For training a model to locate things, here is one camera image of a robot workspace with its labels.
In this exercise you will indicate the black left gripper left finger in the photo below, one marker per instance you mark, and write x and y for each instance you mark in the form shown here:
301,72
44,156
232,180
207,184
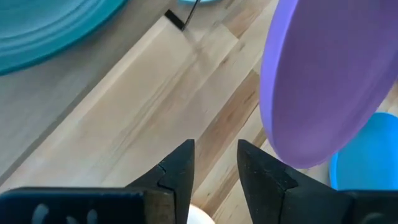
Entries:
93,205

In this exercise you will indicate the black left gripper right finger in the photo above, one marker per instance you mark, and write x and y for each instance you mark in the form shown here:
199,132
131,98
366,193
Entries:
280,202

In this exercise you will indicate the white plate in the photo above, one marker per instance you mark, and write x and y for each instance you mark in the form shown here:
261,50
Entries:
199,216

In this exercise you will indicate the bright blue plate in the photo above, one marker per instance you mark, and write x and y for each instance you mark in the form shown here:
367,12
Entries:
370,155

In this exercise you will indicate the purple plate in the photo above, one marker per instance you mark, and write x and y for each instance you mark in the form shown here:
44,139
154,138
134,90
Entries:
326,77

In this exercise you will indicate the light blue plate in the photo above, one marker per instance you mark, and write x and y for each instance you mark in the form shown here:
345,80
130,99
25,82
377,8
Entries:
211,1

